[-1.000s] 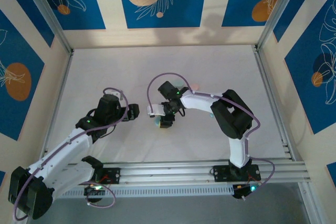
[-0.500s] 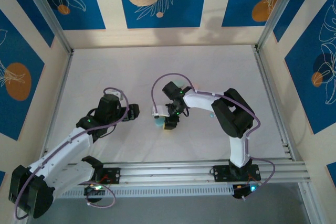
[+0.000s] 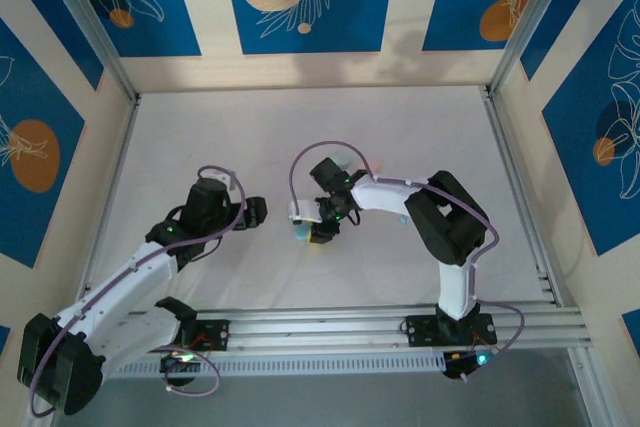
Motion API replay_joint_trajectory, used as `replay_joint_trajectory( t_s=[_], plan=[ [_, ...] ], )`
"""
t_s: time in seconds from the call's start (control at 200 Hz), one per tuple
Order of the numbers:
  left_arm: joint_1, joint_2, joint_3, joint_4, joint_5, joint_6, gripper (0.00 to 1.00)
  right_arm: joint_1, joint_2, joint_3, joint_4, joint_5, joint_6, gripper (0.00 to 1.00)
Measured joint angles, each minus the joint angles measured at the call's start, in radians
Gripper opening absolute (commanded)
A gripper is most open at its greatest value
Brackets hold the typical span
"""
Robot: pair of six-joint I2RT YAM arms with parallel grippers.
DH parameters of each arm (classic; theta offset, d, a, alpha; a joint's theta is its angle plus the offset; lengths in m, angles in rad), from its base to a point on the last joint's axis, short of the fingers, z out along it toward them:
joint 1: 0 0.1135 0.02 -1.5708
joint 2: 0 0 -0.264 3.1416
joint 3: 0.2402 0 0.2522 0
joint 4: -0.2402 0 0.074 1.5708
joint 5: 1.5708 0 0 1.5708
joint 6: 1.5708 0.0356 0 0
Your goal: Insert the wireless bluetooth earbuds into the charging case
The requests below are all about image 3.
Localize black controller board green light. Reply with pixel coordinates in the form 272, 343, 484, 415
442, 349, 496, 382
158, 350, 202, 388

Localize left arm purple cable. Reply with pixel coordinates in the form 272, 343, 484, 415
27, 164, 249, 419

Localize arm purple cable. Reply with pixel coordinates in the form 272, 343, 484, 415
27, 164, 249, 419
289, 140, 526, 383

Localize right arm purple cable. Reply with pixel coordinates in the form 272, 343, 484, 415
289, 140, 526, 383

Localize aluminium cross rail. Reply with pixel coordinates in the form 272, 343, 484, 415
192, 299, 586, 351

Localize aluminium side rail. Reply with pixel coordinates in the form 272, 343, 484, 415
480, 86, 609, 427
27, 96, 144, 427

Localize slotted grey cable duct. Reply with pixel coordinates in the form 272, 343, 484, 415
102, 352, 448, 379

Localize aluminium frame post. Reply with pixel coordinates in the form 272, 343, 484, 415
483, 0, 586, 98
37, 0, 142, 104

